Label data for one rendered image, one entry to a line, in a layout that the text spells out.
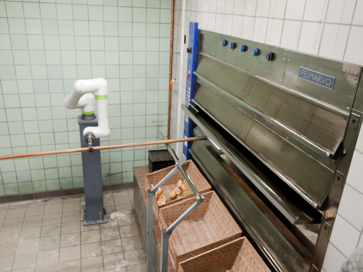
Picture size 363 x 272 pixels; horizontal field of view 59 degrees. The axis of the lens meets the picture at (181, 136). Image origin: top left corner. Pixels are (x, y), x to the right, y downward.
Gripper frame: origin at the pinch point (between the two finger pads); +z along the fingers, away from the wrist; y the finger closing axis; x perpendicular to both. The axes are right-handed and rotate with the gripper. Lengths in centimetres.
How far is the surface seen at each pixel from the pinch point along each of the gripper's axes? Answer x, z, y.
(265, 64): -102, 77, -81
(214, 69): -101, 2, -64
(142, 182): -49, -38, 60
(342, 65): -101, 137, -91
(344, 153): -101, 149, -57
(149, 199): -41, 39, 29
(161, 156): -71, -49, 38
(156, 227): -48, 35, 60
